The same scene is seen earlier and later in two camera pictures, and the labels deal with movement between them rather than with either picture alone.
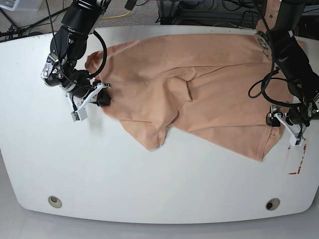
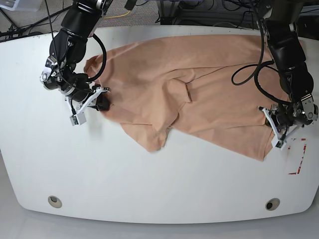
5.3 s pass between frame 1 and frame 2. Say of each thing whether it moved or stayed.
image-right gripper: moved
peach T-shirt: stayed
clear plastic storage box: stayed
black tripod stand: stayed
